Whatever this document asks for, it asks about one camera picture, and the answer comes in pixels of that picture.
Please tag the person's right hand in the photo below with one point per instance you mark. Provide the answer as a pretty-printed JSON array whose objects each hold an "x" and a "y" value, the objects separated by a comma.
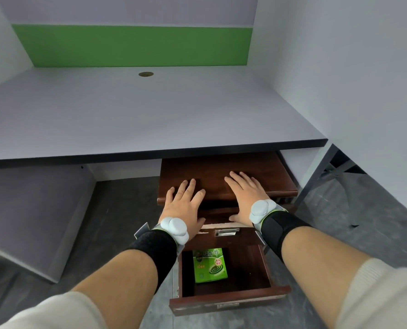
[{"x": 249, "y": 198}]

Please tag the person's left hand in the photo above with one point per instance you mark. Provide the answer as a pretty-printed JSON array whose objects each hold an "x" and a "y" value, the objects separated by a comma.
[{"x": 182, "y": 208}]

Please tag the person's left middle finger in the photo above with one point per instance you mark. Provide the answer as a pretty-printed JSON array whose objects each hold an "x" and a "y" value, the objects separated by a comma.
[{"x": 191, "y": 189}]

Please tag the person's right little finger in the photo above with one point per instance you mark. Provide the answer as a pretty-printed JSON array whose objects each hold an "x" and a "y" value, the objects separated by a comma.
[{"x": 260, "y": 190}]

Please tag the person's left thumb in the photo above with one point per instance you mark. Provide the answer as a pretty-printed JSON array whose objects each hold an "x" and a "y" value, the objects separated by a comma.
[{"x": 199, "y": 224}]

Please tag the person's right middle finger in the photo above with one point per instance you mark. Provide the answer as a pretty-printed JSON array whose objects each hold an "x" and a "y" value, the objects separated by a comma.
[{"x": 241, "y": 181}]

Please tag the person's right thumb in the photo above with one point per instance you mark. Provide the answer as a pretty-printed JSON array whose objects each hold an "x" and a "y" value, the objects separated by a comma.
[{"x": 237, "y": 218}]

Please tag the person's left little finger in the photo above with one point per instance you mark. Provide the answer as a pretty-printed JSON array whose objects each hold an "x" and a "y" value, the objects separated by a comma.
[{"x": 169, "y": 197}]

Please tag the person's right forearm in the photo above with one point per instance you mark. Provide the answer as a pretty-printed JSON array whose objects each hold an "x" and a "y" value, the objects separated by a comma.
[{"x": 320, "y": 270}]

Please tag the person's left forearm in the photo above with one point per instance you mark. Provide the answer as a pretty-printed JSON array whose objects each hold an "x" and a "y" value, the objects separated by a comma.
[{"x": 121, "y": 287}]

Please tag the metal drawer lock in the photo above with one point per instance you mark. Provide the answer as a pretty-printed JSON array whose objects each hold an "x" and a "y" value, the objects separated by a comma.
[{"x": 227, "y": 231}]

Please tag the white wrist tracker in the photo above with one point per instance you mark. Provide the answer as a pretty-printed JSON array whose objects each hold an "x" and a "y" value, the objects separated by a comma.
[
  {"x": 175, "y": 230},
  {"x": 262, "y": 210}
]

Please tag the brown wooden drawer cabinet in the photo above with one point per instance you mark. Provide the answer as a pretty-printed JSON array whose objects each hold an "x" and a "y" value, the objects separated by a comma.
[{"x": 210, "y": 171}]

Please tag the green mosquito coil box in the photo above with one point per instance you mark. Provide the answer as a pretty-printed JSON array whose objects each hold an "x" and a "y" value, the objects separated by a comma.
[{"x": 210, "y": 267}]

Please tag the black wrist band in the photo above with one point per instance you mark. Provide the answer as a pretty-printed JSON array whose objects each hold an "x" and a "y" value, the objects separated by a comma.
[
  {"x": 282, "y": 229},
  {"x": 155, "y": 251}
]

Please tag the brown wooden drawer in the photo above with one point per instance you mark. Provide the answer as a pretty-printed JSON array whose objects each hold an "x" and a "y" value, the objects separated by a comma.
[{"x": 251, "y": 270}]

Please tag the grey metal desk leg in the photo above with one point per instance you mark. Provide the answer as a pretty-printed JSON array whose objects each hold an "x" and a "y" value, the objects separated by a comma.
[{"x": 314, "y": 178}]

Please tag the grey desk side panel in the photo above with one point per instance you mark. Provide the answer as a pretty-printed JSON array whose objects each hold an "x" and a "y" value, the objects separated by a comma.
[{"x": 35, "y": 215}]

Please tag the green partition panel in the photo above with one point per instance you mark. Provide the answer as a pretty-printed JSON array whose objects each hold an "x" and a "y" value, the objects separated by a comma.
[{"x": 131, "y": 46}]

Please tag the cream sleeve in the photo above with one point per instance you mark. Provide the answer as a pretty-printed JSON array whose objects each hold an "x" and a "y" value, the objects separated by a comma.
[
  {"x": 59, "y": 313},
  {"x": 381, "y": 298}
]

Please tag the black metal desk frame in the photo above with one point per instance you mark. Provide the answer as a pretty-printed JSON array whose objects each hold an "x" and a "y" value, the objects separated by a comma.
[{"x": 344, "y": 166}]

